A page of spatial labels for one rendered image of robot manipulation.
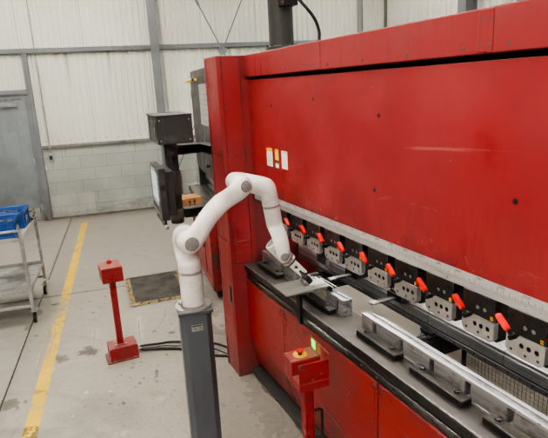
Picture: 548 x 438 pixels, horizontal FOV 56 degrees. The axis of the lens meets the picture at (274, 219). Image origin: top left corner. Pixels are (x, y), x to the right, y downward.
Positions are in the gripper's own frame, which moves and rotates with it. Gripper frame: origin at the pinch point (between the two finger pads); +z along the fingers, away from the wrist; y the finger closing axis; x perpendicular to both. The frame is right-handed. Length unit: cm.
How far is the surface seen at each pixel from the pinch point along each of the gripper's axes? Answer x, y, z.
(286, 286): 11.3, 0.4, -5.9
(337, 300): -3.4, -16.4, 13.8
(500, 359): -33, -99, 39
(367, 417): 27, -64, 41
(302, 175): -39, 14, -41
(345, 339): 7.9, -46.9, 13.6
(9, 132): 178, 704, -218
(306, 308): 12.1, -5.2, 9.8
